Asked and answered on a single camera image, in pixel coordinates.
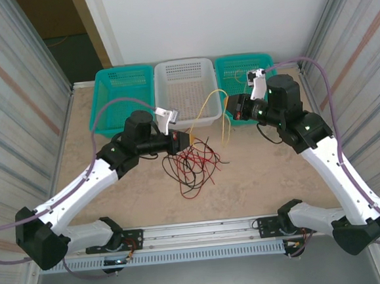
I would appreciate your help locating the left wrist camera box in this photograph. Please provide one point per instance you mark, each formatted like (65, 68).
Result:
(165, 124)

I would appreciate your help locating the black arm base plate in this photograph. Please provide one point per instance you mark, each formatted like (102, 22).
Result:
(135, 238)
(266, 228)

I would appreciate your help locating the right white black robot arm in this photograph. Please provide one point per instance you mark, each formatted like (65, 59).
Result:
(320, 168)

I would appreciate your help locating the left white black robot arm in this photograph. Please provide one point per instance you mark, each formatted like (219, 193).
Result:
(82, 190)

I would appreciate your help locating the white perforated plastic basket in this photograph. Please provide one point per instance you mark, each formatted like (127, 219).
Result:
(185, 83)

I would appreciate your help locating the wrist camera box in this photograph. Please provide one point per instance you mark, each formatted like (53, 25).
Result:
(258, 87)
(165, 124)

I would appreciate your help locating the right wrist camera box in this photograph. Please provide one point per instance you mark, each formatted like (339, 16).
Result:
(258, 87)

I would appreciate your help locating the aluminium mounting rail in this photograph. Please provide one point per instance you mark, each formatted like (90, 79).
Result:
(200, 233)

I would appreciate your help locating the brown wooden door frame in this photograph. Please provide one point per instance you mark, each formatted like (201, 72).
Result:
(92, 28)

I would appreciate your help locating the teal perforated plastic basket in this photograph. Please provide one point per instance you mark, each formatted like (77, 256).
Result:
(233, 64)
(129, 87)

